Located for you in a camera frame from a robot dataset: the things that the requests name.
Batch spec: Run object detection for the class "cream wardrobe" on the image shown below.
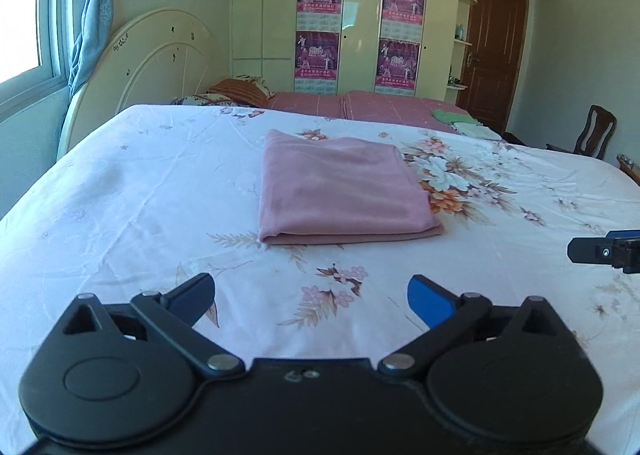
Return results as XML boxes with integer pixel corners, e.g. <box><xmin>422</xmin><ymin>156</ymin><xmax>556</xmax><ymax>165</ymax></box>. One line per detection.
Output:
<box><xmin>230</xmin><ymin>0</ymin><xmax>561</xmax><ymax>106</ymax></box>

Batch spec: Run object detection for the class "window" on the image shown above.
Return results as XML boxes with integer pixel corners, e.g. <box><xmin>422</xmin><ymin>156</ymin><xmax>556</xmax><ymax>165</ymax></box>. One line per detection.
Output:
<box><xmin>0</xmin><ymin>0</ymin><xmax>76</xmax><ymax>106</ymax></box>

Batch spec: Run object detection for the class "cream headboard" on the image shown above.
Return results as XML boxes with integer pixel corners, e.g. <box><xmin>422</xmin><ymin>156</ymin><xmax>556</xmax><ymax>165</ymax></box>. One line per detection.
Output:
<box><xmin>56</xmin><ymin>9</ymin><xmax>231</xmax><ymax>163</ymax></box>

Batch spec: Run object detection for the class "orange striped pillow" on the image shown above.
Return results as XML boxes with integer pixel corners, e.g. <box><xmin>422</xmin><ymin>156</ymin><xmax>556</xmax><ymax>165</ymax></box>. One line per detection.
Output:
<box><xmin>207</xmin><ymin>75</ymin><xmax>276</xmax><ymax>108</ymax></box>

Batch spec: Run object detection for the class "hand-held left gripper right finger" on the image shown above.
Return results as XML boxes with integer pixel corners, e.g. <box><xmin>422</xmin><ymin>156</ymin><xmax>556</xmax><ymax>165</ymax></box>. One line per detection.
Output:
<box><xmin>377</xmin><ymin>275</ymin><xmax>573</xmax><ymax>378</ymax></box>

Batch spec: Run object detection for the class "folded pale cloth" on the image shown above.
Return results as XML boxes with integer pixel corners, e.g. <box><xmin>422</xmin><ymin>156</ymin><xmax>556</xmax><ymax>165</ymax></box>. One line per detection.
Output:
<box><xmin>450</xmin><ymin>121</ymin><xmax>501</xmax><ymax>140</ymax></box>

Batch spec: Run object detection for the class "blue curtain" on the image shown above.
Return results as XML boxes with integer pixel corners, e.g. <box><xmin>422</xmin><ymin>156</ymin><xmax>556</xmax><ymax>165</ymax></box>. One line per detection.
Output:
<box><xmin>67</xmin><ymin>0</ymin><xmax>123</xmax><ymax>90</ymax></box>

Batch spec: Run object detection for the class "white floral bed sheet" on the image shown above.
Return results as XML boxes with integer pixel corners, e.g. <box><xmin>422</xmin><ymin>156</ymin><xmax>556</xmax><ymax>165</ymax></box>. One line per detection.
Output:
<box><xmin>0</xmin><ymin>104</ymin><xmax>640</xmax><ymax>455</ymax></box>

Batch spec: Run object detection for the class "dark wooden chair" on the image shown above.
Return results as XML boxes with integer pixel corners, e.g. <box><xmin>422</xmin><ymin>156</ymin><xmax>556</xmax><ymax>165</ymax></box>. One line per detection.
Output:
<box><xmin>546</xmin><ymin>105</ymin><xmax>617</xmax><ymax>160</ymax></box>

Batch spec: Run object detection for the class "pink bed sheet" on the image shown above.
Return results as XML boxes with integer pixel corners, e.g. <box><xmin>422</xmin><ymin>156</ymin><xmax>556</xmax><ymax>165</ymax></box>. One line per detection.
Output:
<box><xmin>260</xmin><ymin>90</ymin><xmax>471</xmax><ymax>136</ymax></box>

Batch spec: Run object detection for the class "wooden side furniture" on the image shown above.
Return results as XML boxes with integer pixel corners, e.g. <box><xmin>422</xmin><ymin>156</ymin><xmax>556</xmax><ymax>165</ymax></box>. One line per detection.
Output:
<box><xmin>617</xmin><ymin>154</ymin><xmax>640</xmax><ymax>183</ymax></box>

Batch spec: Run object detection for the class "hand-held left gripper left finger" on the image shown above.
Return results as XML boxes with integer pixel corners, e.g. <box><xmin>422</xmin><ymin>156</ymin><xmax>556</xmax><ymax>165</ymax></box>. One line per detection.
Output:
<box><xmin>62</xmin><ymin>273</ymin><xmax>246</xmax><ymax>378</ymax></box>

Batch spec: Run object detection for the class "pink shirt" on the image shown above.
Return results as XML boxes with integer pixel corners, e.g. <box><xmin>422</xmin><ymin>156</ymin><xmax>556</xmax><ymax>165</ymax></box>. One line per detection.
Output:
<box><xmin>257</xmin><ymin>129</ymin><xmax>445</xmax><ymax>246</ymax></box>

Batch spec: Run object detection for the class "floral pillow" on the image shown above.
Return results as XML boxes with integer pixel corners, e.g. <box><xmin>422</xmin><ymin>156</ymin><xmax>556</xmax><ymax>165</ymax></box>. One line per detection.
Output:
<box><xmin>171</xmin><ymin>94</ymin><xmax>236</xmax><ymax>106</ymax></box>

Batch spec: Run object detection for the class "brown wooden door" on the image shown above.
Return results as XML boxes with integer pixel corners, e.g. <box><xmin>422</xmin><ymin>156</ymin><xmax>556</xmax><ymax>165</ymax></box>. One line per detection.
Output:
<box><xmin>455</xmin><ymin>0</ymin><xmax>531</xmax><ymax>133</ymax></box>

